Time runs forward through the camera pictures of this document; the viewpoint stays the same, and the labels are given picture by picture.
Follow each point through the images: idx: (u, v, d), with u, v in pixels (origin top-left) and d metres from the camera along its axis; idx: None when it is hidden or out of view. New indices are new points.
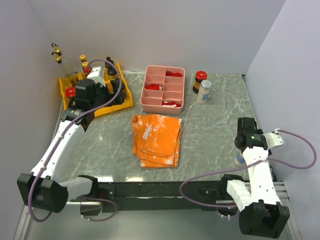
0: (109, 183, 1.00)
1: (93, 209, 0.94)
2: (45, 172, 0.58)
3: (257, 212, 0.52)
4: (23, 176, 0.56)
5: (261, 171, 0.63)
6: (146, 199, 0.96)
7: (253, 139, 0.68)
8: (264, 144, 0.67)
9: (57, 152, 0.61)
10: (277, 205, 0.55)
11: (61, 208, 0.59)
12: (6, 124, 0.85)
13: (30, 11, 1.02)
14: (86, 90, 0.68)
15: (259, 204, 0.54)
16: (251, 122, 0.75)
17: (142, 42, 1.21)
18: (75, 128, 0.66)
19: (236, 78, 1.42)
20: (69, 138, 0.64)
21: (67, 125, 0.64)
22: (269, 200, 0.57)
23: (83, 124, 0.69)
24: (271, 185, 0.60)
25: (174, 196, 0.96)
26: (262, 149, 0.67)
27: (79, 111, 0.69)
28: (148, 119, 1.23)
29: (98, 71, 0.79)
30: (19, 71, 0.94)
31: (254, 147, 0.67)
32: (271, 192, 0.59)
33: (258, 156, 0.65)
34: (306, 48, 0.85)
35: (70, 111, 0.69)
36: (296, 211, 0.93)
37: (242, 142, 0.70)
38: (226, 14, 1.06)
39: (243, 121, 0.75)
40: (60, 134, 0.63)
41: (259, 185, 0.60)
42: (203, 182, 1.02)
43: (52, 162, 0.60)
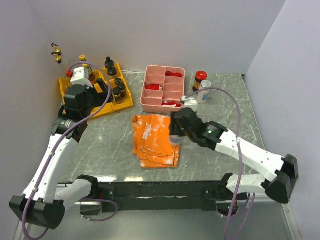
0: (109, 183, 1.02)
1: (93, 209, 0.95)
2: (37, 194, 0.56)
3: (285, 182, 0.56)
4: (16, 198, 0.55)
5: (248, 149, 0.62)
6: (146, 200, 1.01)
7: (211, 132, 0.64)
8: (221, 128, 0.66)
9: (48, 171, 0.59)
10: (286, 162, 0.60)
11: (57, 225, 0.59)
12: (7, 124, 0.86)
13: (30, 11, 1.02)
14: (75, 99, 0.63)
15: (280, 175, 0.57)
16: (195, 115, 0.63)
17: (142, 42, 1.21)
18: (66, 143, 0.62)
19: (236, 78, 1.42)
20: (60, 154, 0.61)
21: (57, 141, 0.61)
22: (277, 163, 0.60)
23: (75, 136, 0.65)
24: (264, 151, 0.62)
25: (174, 196, 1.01)
26: (226, 133, 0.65)
27: (69, 122, 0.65)
28: (148, 119, 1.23)
29: (82, 72, 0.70)
30: (19, 71, 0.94)
31: (220, 138, 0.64)
32: (271, 157, 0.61)
33: (232, 142, 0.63)
34: (306, 48, 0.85)
35: (60, 123, 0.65)
36: (296, 211, 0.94)
37: (206, 143, 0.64)
38: (226, 14, 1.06)
39: (190, 120, 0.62)
40: (51, 151, 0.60)
41: (261, 161, 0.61)
42: (203, 182, 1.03)
43: (44, 183, 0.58)
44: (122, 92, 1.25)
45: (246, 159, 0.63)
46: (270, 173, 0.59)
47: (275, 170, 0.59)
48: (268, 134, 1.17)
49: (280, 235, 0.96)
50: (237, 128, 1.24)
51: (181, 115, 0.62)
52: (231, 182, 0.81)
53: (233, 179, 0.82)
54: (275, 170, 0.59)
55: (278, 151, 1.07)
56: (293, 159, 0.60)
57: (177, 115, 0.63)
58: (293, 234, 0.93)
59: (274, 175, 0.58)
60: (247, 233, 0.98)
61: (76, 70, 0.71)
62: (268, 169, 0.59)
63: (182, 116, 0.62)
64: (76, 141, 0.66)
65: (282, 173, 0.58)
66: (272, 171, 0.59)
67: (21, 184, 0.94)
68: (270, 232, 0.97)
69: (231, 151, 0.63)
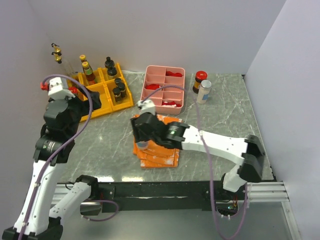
0: (109, 183, 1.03)
1: (93, 209, 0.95)
2: (28, 228, 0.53)
3: (252, 163, 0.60)
4: (7, 233, 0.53)
5: (212, 140, 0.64)
6: (147, 199, 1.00)
7: (174, 133, 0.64)
8: (183, 126, 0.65)
9: (36, 203, 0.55)
10: (249, 142, 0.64)
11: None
12: (7, 125, 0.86)
13: (30, 11, 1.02)
14: (57, 119, 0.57)
15: (247, 157, 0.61)
16: (155, 119, 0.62)
17: (142, 42, 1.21)
18: (51, 171, 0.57)
19: (236, 78, 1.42)
20: (46, 184, 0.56)
21: (40, 171, 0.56)
22: (242, 146, 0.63)
23: (61, 159, 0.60)
24: (227, 138, 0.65)
25: (174, 196, 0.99)
26: (188, 130, 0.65)
27: (52, 143, 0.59)
28: None
29: (59, 84, 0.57)
30: (19, 71, 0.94)
31: (183, 136, 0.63)
32: (235, 142, 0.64)
33: (195, 136, 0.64)
34: (306, 48, 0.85)
35: (41, 146, 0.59)
36: (296, 211, 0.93)
37: (172, 144, 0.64)
38: (226, 14, 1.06)
39: (151, 125, 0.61)
40: (35, 183, 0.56)
41: (227, 148, 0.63)
42: (204, 183, 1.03)
43: (34, 215, 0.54)
44: (122, 92, 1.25)
45: (212, 149, 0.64)
46: (238, 157, 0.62)
47: (241, 154, 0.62)
48: (268, 135, 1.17)
49: (280, 235, 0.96)
50: (237, 128, 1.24)
51: (141, 122, 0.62)
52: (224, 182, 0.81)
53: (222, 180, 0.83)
54: (242, 153, 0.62)
55: (278, 152, 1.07)
56: (254, 138, 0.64)
57: (137, 123, 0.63)
58: (293, 234, 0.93)
59: (242, 158, 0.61)
60: (246, 233, 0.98)
61: (52, 82, 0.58)
62: (234, 153, 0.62)
63: (142, 124, 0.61)
64: (62, 164, 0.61)
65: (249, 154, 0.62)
66: (239, 155, 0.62)
67: (21, 184, 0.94)
68: (270, 232, 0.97)
69: (197, 146, 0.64)
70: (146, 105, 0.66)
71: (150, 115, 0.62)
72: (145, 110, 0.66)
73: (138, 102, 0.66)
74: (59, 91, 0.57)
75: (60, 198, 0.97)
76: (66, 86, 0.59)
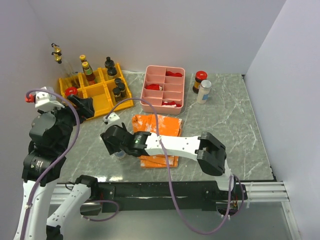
0: (109, 183, 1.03)
1: (93, 209, 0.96)
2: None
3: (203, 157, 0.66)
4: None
5: (169, 142, 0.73)
6: (147, 199, 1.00)
7: (137, 142, 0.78)
8: (146, 134, 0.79)
9: (30, 224, 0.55)
10: (201, 139, 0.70)
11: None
12: (6, 124, 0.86)
13: (30, 11, 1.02)
14: (44, 136, 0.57)
15: (198, 153, 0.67)
16: (120, 132, 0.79)
17: (142, 41, 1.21)
18: (42, 191, 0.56)
19: (236, 78, 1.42)
20: (37, 204, 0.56)
21: (30, 193, 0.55)
22: (195, 144, 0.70)
23: (51, 177, 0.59)
24: (183, 138, 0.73)
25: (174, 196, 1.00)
26: (149, 137, 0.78)
27: (40, 162, 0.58)
28: (148, 119, 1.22)
29: (46, 97, 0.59)
30: (19, 71, 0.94)
31: (146, 143, 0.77)
32: (189, 141, 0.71)
33: (156, 141, 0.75)
34: (306, 48, 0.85)
35: (29, 166, 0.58)
36: (297, 211, 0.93)
37: (138, 152, 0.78)
38: (227, 14, 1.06)
39: (117, 137, 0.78)
40: (26, 205, 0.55)
41: (182, 147, 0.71)
42: (202, 183, 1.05)
43: (29, 234, 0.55)
44: (122, 92, 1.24)
45: (171, 151, 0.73)
46: (192, 154, 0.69)
47: (194, 150, 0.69)
48: (268, 135, 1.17)
49: (280, 235, 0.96)
50: (237, 128, 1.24)
51: (109, 135, 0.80)
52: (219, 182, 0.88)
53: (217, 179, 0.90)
54: (195, 150, 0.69)
55: (278, 151, 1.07)
56: (206, 134, 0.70)
57: (106, 137, 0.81)
58: (293, 235, 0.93)
59: (195, 154, 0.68)
60: (247, 233, 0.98)
61: (39, 94, 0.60)
62: (189, 151, 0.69)
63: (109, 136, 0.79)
64: (54, 181, 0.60)
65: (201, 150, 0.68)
66: (192, 152, 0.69)
67: (21, 184, 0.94)
68: (270, 232, 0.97)
69: (159, 149, 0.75)
70: (111, 119, 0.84)
71: (115, 128, 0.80)
72: (111, 122, 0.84)
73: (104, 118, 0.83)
74: (46, 104, 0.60)
75: (60, 198, 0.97)
76: (53, 98, 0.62)
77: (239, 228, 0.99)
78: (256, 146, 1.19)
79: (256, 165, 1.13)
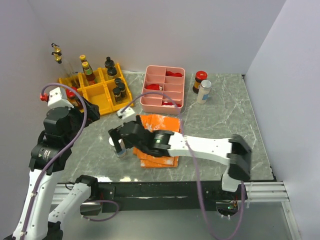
0: (109, 183, 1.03)
1: (93, 209, 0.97)
2: (26, 237, 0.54)
3: (238, 161, 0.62)
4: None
5: (196, 144, 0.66)
6: (146, 199, 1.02)
7: (159, 142, 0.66)
8: (168, 133, 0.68)
9: (34, 213, 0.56)
10: (232, 142, 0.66)
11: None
12: (7, 124, 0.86)
13: (30, 11, 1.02)
14: (57, 124, 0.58)
15: (231, 157, 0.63)
16: (141, 129, 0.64)
17: (142, 41, 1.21)
18: (47, 179, 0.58)
19: (236, 78, 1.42)
20: (42, 193, 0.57)
21: (36, 181, 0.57)
22: (226, 148, 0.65)
23: (57, 167, 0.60)
24: (211, 140, 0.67)
25: (174, 196, 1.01)
26: (173, 137, 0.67)
27: (47, 151, 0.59)
28: (148, 119, 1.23)
29: (58, 94, 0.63)
30: (19, 71, 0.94)
31: (169, 143, 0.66)
32: (219, 143, 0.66)
33: (181, 142, 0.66)
34: (307, 48, 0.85)
35: (37, 155, 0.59)
36: (297, 211, 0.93)
37: (160, 153, 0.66)
38: (226, 14, 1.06)
39: (137, 135, 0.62)
40: (32, 193, 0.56)
41: (212, 150, 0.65)
42: (204, 182, 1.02)
43: (32, 224, 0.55)
44: (122, 92, 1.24)
45: (198, 153, 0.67)
46: (223, 158, 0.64)
47: (227, 154, 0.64)
48: (268, 134, 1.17)
49: (280, 235, 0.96)
50: (237, 128, 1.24)
51: (127, 132, 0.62)
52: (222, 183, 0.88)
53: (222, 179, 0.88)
54: (226, 154, 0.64)
55: (278, 151, 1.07)
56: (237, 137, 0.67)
57: (122, 133, 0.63)
58: (293, 235, 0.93)
59: (227, 159, 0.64)
60: (246, 233, 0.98)
61: (52, 92, 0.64)
62: (220, 154, 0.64)
63: (128, 134, 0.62)
64: (59, 172, 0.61)
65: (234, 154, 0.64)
66: (224, 155, 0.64)
67: (21, 184, 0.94)
68: (270, 232, 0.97)
69: (183, 151, 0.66)
70: (126, 114, 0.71)
71: (136, 125, 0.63)
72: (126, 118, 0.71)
73: (118, 112, 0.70)
74: (58, 101, 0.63)
75: (60, 198, 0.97)
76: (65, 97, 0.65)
77: (239, 228, 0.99)
78: (256, 146, 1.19)
79: (256, 165, 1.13)
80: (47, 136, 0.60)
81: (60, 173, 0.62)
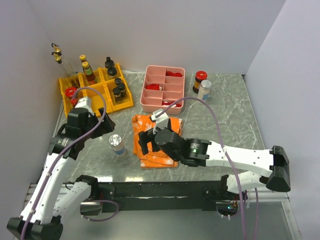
0: (109, 183, 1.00)
1: (93, 209, 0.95)
2: (34, 216, 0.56)
3: (282, 174, 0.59)
4: (14, 220, 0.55)
5: (236, 154, 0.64)
6: (146, 199, 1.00)
7: (196, 151, 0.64)
8: (204, 142, 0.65)
9: (46, 192, 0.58)
10: (275, 154, 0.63)
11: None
12: (6, 125, 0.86)
13: (29, 11, 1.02)
14: (78, 117, 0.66)
15: (274, 169, 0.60)
16: (178, 137, 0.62)
17: (142, 42, 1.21)
18: (63, 163, 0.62)
19: (236, 78, 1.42)
20: (57, 175, 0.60)
21: (53, 162, 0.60)
22: (268, 160, 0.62)
23: (72, 154, 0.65)
24: (251, 151, 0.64)
25: (174, 196, 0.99)
26: (210, 146, 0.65)
27: (66, 139, 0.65)
28: (148, 119, 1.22)
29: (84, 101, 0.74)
30: (19, 71, 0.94)
31: (206, 152, 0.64)
32: (260, 154, 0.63)
33: (219, 152, 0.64)
34: (307, 48, 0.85)
35: (56, 141, 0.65)
36: (296, 211, 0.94)
37: (195, 162, 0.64)
38: (226, 13, 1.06)
39: (174, 143, 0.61)
40: (47, 173, 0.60)
41: (254, 162, 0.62)
42: (202, 182, 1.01)
43: (41, 204, 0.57)
44: (122, 92, 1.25)
45: (237, 164, 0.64)
46: (265, 171, 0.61)
47: (269, 166, 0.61)
48: (268, 134, 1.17)
49: (280, 235, 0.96)
50: (237, 128, 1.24)
51: (164, 140, 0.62)
52: (230, 184, 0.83)
53: (231, 180, 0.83)
54: (269, 166, 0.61)
55: None
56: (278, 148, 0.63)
57: (157, 141, 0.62)
58: (293, 235, 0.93)
59: (270, 171, 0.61)
60: (246, 233, 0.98)
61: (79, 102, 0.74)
62: (261, 167, 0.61)
63: (165, 142, 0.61)
64: (73, 159, 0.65)
65: (277, 166, 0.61)
66: (267, 168, 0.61)
67: (20, 184, 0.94)
68: (270, 232, 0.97)
69: (222, 162, 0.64)
70: (160, 119, 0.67)
71: (172, 133, 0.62)
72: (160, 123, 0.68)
73: (152, 116, 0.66)
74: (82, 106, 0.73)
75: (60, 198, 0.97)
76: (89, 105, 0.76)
77: (239, 228, 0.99)
78: (256, 146, 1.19)
79: None
80: (67, 129, 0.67)
81: (74, 161, 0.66)
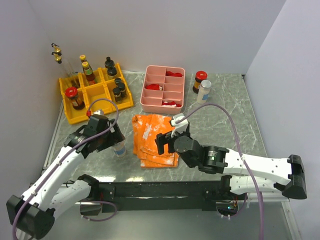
0: (109, 183, 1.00)
1: (93, 209, 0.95)
2: (33, 198, 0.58)
3: (301, 184, 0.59)
4: (14, 198, 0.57)
5: (254, 162, 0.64)
6: (146, 199, 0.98)
7: (213, 159, 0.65)
8: (222, 150, 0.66)
9: (51, 179, 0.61)
10: (293, 163, 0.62)
11: (44, 234, 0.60)
12: (7, 125, 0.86)
13: (29, 12, 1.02)
14: (99, 121, 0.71)
15: (294, 178, 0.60)
16: (197, 145, 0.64)
17: (142, 41, 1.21)
18: (74, 156, 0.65)
19: (236, 78, 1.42)
20: (66, 166, 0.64)
21: (66, 152, 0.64)
22: (286, 169, 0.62)
23: (84, 151, 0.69)
24: (269, 159, 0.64)
25: (174, 196, 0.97)
26: (228, 154, 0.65)
27: (82, 137, 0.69)
28: (148, 119, 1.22)
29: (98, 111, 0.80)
30: (19, 71, 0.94)
31: (225, 161, 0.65)
32: (278, 163, 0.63)
33: (237, 161, 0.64)
34: (307, 48, 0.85)
35: (73, 137, 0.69)
36: (296, 211, 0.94)
37: (213, 170, 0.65)
38: (226, 13, 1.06)
39: (195, 151, 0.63)
40: (58, 161, 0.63)
41: (272, 171, 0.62)
42: (203, 182, 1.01)
43: (44, 189, 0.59)
44: (122, 92, 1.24)
45: (256, 172, 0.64)
46: (284, 179, 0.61)
47: (288, 175, 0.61)
48: (268, 134, 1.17)
49: (280, 235, 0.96)
50: (237, 128, 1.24)
51: (185, 148, 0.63)
52: (234, 185, 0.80)
53: (235, 182, 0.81)
54: (288, 175, 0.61)
55: (278, 151, 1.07)
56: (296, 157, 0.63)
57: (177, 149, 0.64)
58: (293, 234, 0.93)
59: (288, 180, 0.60)
60: (245, 233, 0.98)
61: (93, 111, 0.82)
62: (280, 175, 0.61)
63: (185, 150, 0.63)
64: (83, 156, 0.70)
65: (295, 176, 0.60)
66: (285, 177, 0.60)
67: (20, 184, 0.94)
68: (270, 232, 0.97)
69: (240, 170, 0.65)
70: (181, 125, 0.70)
71: (192, 142, 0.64)
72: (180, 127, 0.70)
73: (172, 121, 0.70)
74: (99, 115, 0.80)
75: None
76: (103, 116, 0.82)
77: (239, 228, 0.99)
78: (256, 146, 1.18)
79: None
80: (86, 128, 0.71)
81: (83, 159, 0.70)
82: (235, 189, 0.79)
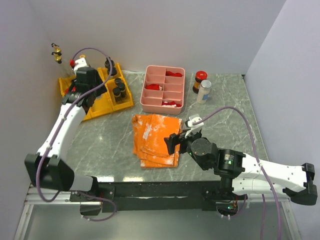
0: (109, 183, 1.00)
1: (93, 209, 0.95)
2: (51, 151, 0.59)
3: (315, 192, 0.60)
4: (29, 156, 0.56)
5: (271, 169, 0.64)
6: (147, 199, 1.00)
7: (230, 164, 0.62)
8: (239, 154, 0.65)
9: (61, 133, 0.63)
10: (307, 171, 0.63)
11: (68, 186, 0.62)
12: (6, 125, 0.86)
13: (30, 13, 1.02)
14: (87, 74, 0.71)
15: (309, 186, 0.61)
16: (215, 148, 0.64)
17: (142, 42, 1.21)
18: (77, 110, 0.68)
19: (236, 78, 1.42)
20: (71, 120, 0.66)
21: (68, 108, 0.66)
22: (302, 176, 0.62)
23: (84, 106, 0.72)
24: (285, 166, 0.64)
25: (174, 196, 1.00)
26: (245, 159, 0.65)
27: (78, 94, 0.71)
28: (148, 119, 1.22)
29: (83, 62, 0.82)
30: (19, 71, 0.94)
31: (242, 166, 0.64)
32: (294, 170, 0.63)
33: (254, 166, 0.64)
34: (306, 48, 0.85)
35: (69, 95, 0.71)
36: (297, 211, 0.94)
37: (229, 173, 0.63)
38: (226, 13, 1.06)
39: (214, 155, 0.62)
40: (63, 116, 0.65)
41: (288, 178, 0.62)
42: (202, 182, 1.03)
43: (57, 142, 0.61)
44: (122, 92, 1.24)
45: (271, 179, 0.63)
46: (298, 187, 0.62)
47: (303, 183, 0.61)
48: (268, 135, 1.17)
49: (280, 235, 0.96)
50: (237, 128, 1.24)
51: (203, 151, 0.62)
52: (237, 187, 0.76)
53: (239, 183, 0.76)
54: (303, 183, 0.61)
55: (278, 151, 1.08)
56: (311, 166, 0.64)
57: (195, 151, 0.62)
58: (293, 235, 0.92)
59: (302, 188, 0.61)
60: (245, 233, 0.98)
61: (78, 61, 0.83)
62: (295, 183, 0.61)
63: (204, 152, 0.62)
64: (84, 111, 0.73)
65: (310, 184, 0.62)
66: (301, 184, 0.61)
67: (20, 183, 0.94)
68: (271, 232, 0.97)
69: (256, 175, 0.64)
70: (196, 126, 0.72)
71: (210, 145, 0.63)
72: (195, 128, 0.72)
73: (189, 123, 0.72)
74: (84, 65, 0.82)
75: (62, 198, 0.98)
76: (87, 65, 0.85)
77: (238, 227, 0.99)
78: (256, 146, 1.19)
79: None
80: (77, 85, 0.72)
81: (83, 115, 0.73)
82: (239, 191, 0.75)
